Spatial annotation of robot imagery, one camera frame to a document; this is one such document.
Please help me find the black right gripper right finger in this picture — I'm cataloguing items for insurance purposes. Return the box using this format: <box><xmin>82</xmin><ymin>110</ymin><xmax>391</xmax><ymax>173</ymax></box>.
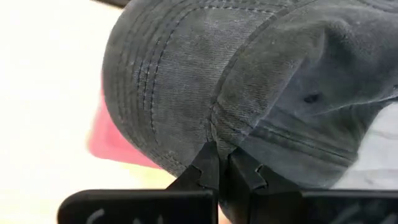
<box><xmin>228</xmin><ymin>147</ymin><xmax>398</xmax><ymax>224</ymax></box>

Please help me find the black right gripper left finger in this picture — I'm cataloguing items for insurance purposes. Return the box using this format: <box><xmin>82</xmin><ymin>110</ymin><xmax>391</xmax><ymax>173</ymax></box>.
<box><xmin>57</xmin><ymin>142</ymin><xmax>220</xmax><ymax>224</ymax></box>

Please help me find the dark grey baseball cap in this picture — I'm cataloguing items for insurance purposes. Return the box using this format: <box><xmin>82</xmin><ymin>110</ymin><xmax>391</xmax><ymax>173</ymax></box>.
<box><xmin>101</xmin><ymin>0</ymin><xmax>398</xmax><ymax>191</ymax></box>

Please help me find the pink plastic bin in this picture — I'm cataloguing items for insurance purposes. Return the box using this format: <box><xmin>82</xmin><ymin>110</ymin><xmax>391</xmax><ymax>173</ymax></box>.
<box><xmin>88</xmin><ymin>83</ymin><xmax>162</xmax><ymax>170</ymax></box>

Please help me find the black aluminium table frame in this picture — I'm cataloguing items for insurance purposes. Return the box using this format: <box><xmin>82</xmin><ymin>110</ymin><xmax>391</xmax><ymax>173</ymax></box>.
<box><xmin>90</xmin><ymin>0</ymin><xmax>131</xmax><ymax>9</ymax></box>

